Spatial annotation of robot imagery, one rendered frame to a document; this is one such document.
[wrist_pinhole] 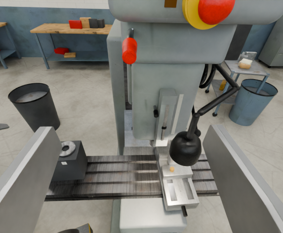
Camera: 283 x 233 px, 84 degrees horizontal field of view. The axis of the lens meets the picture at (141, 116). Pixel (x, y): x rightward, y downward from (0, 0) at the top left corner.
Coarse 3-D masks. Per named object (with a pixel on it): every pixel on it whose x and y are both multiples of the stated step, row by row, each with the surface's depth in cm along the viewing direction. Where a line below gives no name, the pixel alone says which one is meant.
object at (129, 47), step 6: (132, 30) 31; (132, 36) 28; (126, 42) 23; (132, 42) 23; (126, 48) 21; (132, 48) 21; (126, 54) 21; (132, 54) 21; (126, 60) 21; (132, 60) 21
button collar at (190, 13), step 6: (186, 0) 19; (192, 0) 19; (198, 0) 19; (186, 6) 20; (192, 6) 20; (186, 12) 20; (192, 12) 20; (186, 18) 21; (192, 18) 21; (198, 18) 21; (192, 24) 21; (198, 24) 21; (204, 24) 21; (216, 24) 21
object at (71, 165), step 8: (64, 144) 79; (72, 144) 79; (80, 144) 82; (64, 152) 75; (72, 152) 76; (80, 152) 81; (64, 160) 74; (72, 160) 74; (80, 160) 81; (56, 168) 77; (64, 168) 78; (72, 168) 78; (80, 168) 80; (56, 176) 82; (64, 176) 82; (72, 176) 83; (80, 176) 84
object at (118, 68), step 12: (120, 24) 100; (108, 36) 80; (120, 36) 79; (108, 48) 81; (120, 48) 81; (120, 60) 85; (120, 72) 90; (120, 84) 95; (120, 96) 100; (120, 108) 107; (120, 120) 114; (120, 132) 122; (120, 144) 132
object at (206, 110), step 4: (232, 88) 38; (236, 88) 38; (228, 92) 37; (232, 92) 37; (220, 96) 36; (224, 96) 36; (228, 96) 37; (216, 100) 34; (220, 100) 34; (208, 104) 33; (212, 104) 33; (216, 104) 34; (204, 108) 32; (208, 108) 32; (212, 108) 33; (200, 112) 31; (204, 112) 32
